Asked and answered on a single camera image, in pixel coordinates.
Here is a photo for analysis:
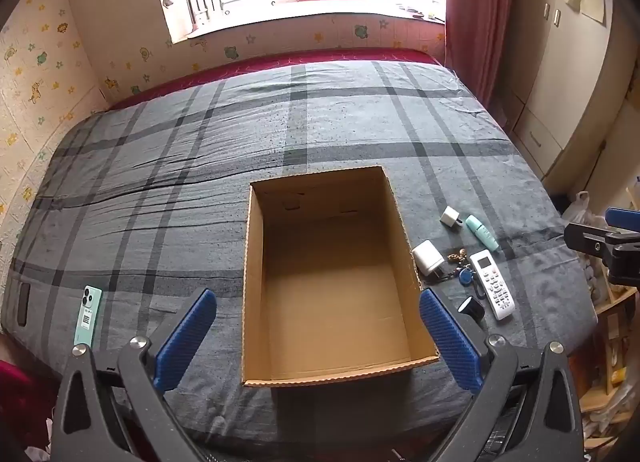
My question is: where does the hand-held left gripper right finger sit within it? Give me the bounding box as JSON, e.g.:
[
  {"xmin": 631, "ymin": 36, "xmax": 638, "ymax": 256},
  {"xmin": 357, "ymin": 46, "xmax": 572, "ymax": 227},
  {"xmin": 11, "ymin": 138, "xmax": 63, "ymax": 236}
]
[{"xmin": 419, "ymin": 287, "xmax": 586, "ymax": 462}]

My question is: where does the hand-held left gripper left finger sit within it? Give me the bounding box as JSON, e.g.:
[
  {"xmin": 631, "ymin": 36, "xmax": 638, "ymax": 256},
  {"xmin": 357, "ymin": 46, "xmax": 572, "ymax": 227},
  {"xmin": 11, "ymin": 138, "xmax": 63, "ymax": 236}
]
[{"xmin": 50, "ymin": 288, "xmax": 218, "ymax": 462}]

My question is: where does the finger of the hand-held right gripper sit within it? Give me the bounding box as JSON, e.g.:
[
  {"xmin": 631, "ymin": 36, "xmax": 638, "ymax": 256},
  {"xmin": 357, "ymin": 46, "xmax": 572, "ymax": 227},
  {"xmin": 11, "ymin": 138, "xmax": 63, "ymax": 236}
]
[
  {"xmin": 605, "ymin": 207, "xmax": 640, "ymax": 233},
  {"xmin": 564, "ymin": 222, "xmax": 640, "ymax": 288}
]

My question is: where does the white remote control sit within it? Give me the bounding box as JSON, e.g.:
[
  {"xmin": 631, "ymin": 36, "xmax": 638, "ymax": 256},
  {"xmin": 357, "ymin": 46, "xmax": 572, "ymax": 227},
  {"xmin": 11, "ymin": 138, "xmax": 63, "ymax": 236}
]
[{"xmin": 468, "ymin": 250, "xmax": 516, "ymax": 321}]

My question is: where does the keychain with blue fob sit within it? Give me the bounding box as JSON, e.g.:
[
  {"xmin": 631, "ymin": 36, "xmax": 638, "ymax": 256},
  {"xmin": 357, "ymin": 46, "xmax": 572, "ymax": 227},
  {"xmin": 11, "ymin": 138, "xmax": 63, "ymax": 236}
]
[{"xmin": 440, "ymin": 248, "xmax": 476, "ymax": 288}]

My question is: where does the large white charger plug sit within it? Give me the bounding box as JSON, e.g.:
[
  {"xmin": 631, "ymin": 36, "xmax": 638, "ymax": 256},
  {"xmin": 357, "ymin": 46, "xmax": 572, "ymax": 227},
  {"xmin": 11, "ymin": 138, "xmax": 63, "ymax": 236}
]
[{"xmin": 411, "ymin": 240, "xmax": 447, "ymax": 277}]

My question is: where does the teal cosmetic bottle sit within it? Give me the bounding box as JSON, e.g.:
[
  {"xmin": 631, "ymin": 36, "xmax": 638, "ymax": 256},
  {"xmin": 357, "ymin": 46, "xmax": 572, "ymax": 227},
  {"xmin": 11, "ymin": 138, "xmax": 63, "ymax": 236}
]
[{"xmin": 465, "ymin": 214, "xmax": 500, "ymax": 251}]

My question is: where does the cardboard box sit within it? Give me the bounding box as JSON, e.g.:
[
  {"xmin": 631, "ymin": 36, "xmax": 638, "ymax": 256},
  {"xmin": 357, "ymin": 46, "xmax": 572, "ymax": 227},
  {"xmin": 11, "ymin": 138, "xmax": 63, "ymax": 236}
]
[{"xmin": 241, "ymin": 165, "xmax": 441, "ymax": 389}]

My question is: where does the white plastic bag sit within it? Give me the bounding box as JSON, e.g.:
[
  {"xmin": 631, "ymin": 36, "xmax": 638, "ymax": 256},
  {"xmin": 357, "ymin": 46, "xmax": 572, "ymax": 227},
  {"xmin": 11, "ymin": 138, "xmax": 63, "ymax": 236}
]
[{"xmin": 562, "ymin": 191, "xmax": 608, "ymax": 228}]

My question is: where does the black round cap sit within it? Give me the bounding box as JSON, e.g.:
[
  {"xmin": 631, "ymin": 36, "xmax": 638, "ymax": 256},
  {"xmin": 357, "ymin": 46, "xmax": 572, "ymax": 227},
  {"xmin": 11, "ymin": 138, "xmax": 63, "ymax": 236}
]
[{"xmin": 457, "ymin": 296, "xmax": 485, "ymax": 319}]

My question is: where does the mint green smartphone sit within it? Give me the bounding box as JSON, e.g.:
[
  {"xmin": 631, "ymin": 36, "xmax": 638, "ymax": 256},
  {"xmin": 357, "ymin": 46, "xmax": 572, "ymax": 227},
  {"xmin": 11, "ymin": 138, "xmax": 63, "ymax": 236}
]
[{"xmin": 73, "ymin": 286, "xmax": 103, "ymax": 347}]

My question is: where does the wooden shelf unit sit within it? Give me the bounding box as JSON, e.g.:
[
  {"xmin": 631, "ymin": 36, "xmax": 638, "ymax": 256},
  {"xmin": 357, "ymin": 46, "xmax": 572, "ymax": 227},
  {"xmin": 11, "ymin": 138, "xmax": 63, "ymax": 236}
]
[{"xmin": 570, "ymin": 262, "xmax": 640, "ymax": 448}]

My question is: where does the small white charger plug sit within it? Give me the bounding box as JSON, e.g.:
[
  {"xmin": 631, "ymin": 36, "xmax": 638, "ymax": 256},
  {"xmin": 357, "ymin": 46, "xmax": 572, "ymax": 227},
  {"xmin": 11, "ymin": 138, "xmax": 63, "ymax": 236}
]
[{"xmin": 440, "ymin": 206, "xmax": 467, "ymax": 229}]

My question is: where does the grey plaid blanket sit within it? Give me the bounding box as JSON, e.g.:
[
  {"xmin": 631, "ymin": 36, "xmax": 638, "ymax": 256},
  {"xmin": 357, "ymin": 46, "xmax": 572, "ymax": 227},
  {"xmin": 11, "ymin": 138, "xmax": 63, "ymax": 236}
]
[{"xmin": 0, "ymin": 59, "xmax": 598, "ymax": 448}]

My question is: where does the beige wardrobe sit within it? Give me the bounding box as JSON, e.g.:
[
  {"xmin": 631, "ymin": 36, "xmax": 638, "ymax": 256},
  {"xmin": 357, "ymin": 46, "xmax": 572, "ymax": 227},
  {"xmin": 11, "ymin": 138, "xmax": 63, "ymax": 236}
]
[{"xmin": 500, "ymin": 0, "xmax": 640, "ymax": 183}]

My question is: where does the black flat device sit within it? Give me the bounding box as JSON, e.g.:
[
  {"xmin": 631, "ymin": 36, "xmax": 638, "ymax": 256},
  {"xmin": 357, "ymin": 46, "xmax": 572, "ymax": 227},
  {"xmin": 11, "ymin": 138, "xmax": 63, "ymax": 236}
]
[{"xmin": 16, "ymin": 282, "xmax": 32, "ymax": 327}]

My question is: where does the red cloth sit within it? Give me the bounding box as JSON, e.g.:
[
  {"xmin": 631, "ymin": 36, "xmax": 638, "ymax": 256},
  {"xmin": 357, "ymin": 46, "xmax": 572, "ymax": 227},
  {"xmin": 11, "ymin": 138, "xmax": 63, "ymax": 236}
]
[{"xmin": 0, "ymin": 332, "xmax": 58, "ymax": 462}]

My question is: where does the pink curtain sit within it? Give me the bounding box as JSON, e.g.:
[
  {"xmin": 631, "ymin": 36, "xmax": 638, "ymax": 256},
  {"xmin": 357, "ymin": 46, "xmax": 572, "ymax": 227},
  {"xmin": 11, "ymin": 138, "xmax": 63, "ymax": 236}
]
[{"xmin": 442, "ymin": 0, "xmax": 523, "ymax": 110}]

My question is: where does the red mattress sheet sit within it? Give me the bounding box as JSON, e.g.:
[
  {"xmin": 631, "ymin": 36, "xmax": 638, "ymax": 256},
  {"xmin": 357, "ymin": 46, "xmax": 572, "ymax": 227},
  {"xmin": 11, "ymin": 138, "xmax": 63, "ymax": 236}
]
[{"xmin": 107, "ymin": 47, "xmax": 443, "ymax": 110}]

